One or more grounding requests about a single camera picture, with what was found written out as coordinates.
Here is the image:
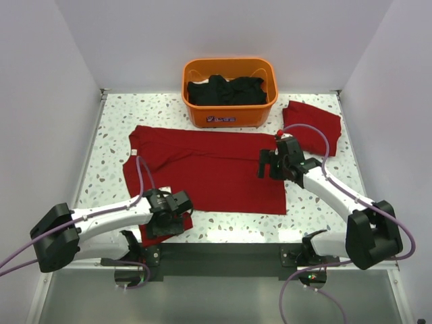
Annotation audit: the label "red t shirt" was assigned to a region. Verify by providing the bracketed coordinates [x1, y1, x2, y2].
[282, 101, 342, 157]
[121, 124, 288, 249]

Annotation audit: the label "aluminium rail frame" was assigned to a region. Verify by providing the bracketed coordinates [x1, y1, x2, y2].
[25, 88, 416, 324]

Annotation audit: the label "folded red t shirt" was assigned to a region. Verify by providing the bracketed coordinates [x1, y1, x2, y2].
[282, 101, 342, 157]

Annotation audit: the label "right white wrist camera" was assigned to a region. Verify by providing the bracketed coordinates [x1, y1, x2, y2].
[275, 130, 297, 142]

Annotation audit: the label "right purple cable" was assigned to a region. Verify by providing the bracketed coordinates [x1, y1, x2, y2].
[278, 123, 417, 324]

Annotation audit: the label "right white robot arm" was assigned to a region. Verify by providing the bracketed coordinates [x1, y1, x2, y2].
[258, 136, 403, 270]

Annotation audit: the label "black clothes in basket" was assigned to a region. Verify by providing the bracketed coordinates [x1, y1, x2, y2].
[187, 75, 267, 106]

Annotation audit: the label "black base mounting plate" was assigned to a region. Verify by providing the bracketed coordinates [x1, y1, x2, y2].
[101, 242, 340, 282]

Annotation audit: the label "orange plastic basket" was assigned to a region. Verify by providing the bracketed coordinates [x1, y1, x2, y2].
[182, 57, 278, 128]

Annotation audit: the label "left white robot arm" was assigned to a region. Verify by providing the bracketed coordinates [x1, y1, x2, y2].
[30, 189, 194, 273]

